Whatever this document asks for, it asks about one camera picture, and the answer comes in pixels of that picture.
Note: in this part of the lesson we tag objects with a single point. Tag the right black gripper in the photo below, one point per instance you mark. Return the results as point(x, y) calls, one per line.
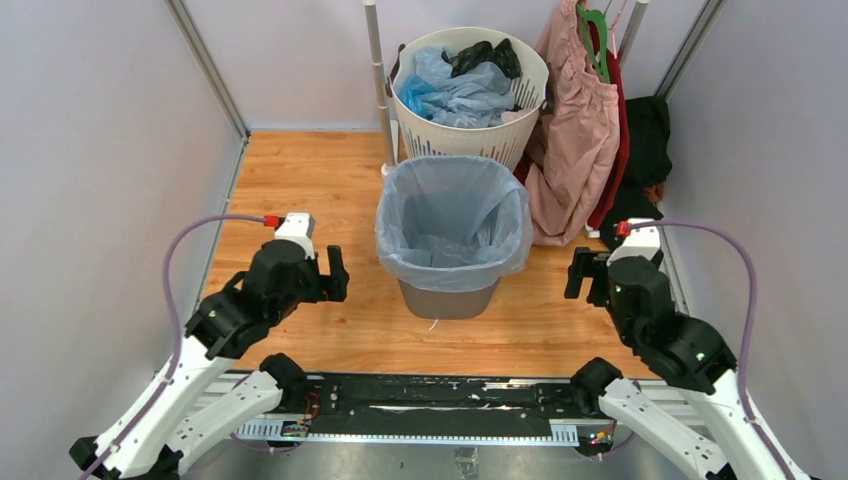
point(585, 263)

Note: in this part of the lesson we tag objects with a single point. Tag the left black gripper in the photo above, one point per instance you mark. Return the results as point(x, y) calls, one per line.
point(328, 286)

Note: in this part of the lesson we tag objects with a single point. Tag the grey mesh trash bin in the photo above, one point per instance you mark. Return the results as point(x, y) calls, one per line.
point(435, 305)

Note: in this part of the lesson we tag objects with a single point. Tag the light blue plastic bag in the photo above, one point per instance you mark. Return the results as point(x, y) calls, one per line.
point(452, 224)

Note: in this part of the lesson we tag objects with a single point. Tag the white slotted laundry basket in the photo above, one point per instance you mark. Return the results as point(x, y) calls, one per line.
point(504, 143)

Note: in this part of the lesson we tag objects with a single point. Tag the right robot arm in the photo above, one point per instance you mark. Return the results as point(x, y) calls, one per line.
point(689, 355)

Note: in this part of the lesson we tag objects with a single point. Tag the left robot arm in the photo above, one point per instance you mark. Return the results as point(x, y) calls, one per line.
point(160, 436)

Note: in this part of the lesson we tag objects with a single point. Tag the white rack base foot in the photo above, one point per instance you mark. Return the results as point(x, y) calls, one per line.
point(391, 132)

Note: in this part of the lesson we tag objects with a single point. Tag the black garment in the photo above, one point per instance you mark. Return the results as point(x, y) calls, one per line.
point(647, 169)

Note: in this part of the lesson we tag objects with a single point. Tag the pink hanging garment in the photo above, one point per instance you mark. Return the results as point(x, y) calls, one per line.
point(576, 132)

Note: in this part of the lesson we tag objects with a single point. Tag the pink plastic bag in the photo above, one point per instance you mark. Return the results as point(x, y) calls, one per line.
point(512, 116)

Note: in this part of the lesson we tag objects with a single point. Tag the silver clothes rack pole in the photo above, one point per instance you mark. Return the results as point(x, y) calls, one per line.
point(379, 76)

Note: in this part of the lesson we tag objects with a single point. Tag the crumpled pale blue bag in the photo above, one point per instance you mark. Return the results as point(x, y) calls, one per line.
point(474, 100)

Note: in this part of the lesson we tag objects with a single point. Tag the bright blue plastic bag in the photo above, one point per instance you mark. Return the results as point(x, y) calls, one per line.
point(412, 94)

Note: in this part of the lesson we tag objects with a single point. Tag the black plastic bag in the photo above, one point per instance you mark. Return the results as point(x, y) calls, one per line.
point(502, 55)

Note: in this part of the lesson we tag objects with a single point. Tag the green clothes hanger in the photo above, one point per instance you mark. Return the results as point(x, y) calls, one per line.
point(593, 30)

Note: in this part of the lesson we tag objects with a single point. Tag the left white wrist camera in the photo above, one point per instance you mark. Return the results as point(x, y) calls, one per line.
point(295, 227)

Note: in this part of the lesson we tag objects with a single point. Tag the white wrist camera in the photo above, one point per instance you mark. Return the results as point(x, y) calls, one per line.
point(295, 227)
point(640, 238)

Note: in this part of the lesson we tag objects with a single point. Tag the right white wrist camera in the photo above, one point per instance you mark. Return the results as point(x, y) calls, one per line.
point(640, 238)

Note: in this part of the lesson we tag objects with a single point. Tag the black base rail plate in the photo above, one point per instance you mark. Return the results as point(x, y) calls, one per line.
point(441, 408)

